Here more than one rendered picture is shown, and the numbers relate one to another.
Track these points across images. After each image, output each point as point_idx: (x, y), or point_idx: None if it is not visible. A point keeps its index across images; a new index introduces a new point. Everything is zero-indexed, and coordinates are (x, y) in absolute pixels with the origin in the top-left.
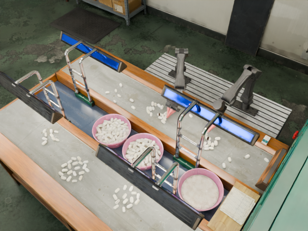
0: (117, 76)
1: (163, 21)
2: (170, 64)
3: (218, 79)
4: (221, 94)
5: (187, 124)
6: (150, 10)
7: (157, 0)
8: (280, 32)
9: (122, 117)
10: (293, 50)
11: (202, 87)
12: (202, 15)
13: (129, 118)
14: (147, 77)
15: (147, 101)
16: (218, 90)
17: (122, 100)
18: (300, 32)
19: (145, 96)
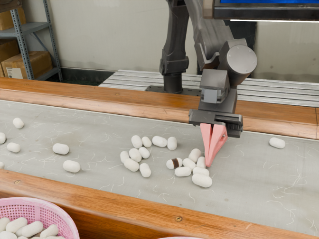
0: (5, 111)
1: (92, 84)
2: (140, 80)
3: (261, 82)
4: (293, 101)
5: (288, 169)
6: (68, 74)
7: (77, 55)
8: (279, 47)
9: (30, 206)
10: (305, 70)
11: (239, 99)
12: (152, 58)
13: (61, 203)
14: (97, 92)
15: (115, 142)
16: (279, 96)
17: (26, 158)
18: (310, 38)
19: (104, 132)
